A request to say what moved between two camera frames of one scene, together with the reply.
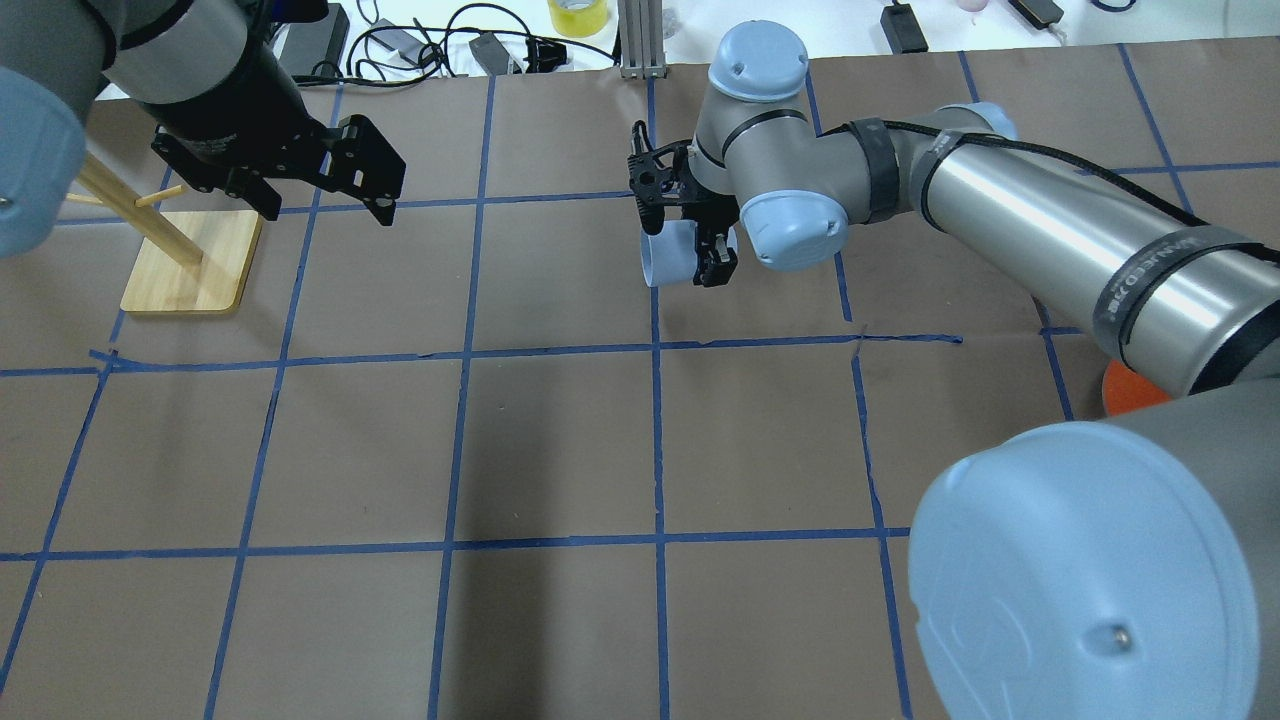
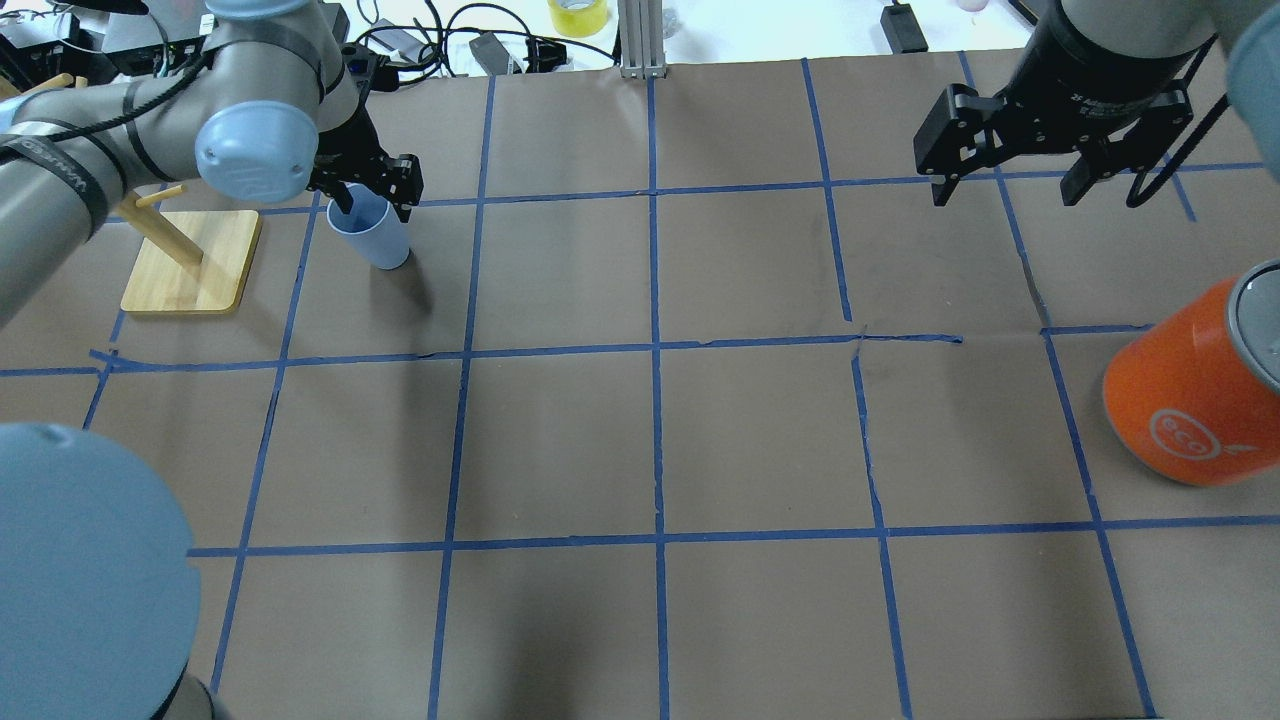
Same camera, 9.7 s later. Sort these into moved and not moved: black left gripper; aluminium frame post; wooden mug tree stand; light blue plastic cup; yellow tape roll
Moved: light blue plastic cup; black left gripper
Not moved: aluminium frame post; yellow tape roll; wooden mug tree stand
